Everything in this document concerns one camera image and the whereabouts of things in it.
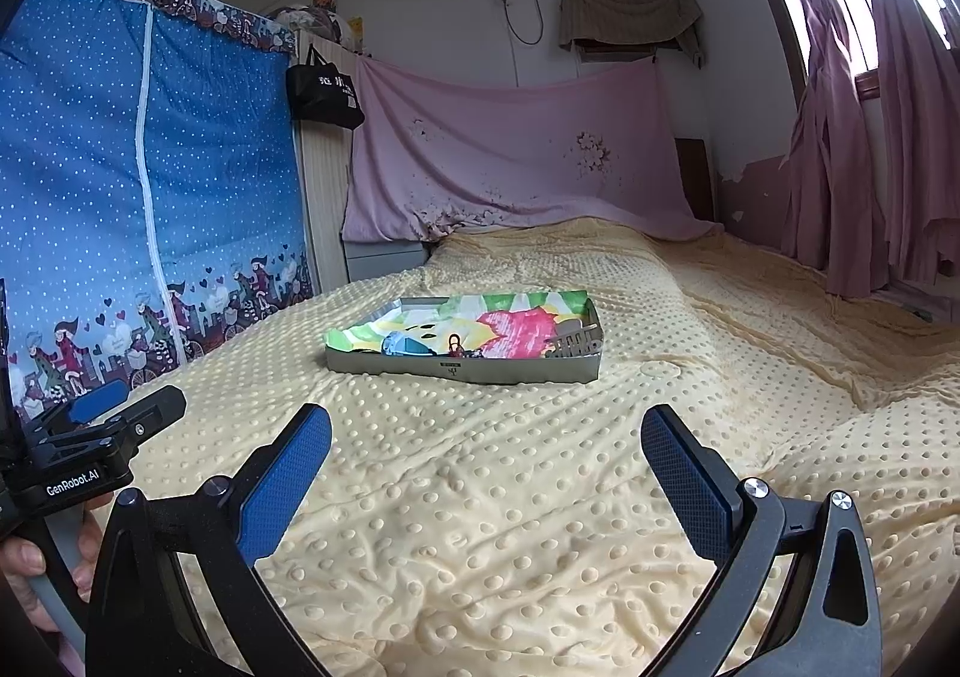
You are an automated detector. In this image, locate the pink hanging sheet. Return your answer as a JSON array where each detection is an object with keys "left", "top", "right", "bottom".
[{"left": 340, "top": 57, "right": 726, "bottom": 245}]

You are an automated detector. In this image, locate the brown draped cloth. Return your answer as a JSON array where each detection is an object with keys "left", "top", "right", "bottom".
[{"left": 558, "top": 0, "right": 707, "bottom": 68}]

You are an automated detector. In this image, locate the grey hair claw clip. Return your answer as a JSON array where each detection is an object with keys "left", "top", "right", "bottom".
[{"left": 550, "top": 320, "right": 604, "bottom": 358}]

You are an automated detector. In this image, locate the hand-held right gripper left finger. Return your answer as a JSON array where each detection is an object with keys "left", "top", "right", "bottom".
[{"left": 86, "top": 403, "right": 334, "bottom": 677}]

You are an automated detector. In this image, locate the person's left hand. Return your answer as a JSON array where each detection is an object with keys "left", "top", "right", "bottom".
[{"left": 0, "top": 508, "right": 107, "bottom": 634}]

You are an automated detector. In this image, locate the pink curtain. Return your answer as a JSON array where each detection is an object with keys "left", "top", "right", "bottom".
[{"left": 715, "top": 0, "right": 960, "bottom": 301}]

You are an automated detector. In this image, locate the yellow dotted blanket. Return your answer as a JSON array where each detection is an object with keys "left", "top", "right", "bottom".
[{"left": 112, "top": 218, "right": 960, "bottom": 677}]

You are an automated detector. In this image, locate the black tote bag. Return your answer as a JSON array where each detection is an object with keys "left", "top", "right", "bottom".
[{"left": 286, "top": 44, "right": 367, "bottom": 131}]

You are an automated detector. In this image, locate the blue printed fabric wardrobe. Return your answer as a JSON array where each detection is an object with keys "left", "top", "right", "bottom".
[{"left": 0, "top": 0, "right": 317, "bottom": 427}]

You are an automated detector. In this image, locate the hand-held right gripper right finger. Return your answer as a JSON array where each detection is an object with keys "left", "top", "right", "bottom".
[{"left": 640, "top": 405, "right": 884, "bottom": 677}]

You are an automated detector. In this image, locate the grey box with colourful lining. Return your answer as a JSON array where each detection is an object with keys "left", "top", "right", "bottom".
[{"left": 324, "top": 288, "right": 605, "bottom": 386}]

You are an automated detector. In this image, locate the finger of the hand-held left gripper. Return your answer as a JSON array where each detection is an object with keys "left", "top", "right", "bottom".
[
  {"left": 34, "top": 379, "right": 130, "bottom": 445},
  {"left": 45, "top": 385, "right": 188, "bottom": 469}
]

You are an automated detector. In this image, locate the plastic bag bundle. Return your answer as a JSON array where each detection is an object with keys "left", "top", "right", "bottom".
[{"left": 266, "top": 4, "right": 368, "bottom": 57}]

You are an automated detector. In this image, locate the beige wooden cabinet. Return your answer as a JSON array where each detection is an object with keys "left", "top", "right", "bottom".
[{"left": 291, "top": 32, "right": 361, "bottom": 295}]

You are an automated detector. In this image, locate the brown wooden board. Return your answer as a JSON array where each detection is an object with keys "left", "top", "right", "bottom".
[{"left": 674, "top": 136, "right": 715, "bottom": 222}]

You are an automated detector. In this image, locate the grey bed headboard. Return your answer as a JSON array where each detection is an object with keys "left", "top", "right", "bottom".
[{"left": 341, "top": 238, "right": 436, "bottom": 284}]

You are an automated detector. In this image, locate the black power cable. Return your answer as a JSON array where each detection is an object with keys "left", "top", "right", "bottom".
[{"left": 499, "top": 0, "right": 546, "bottom": 89}]

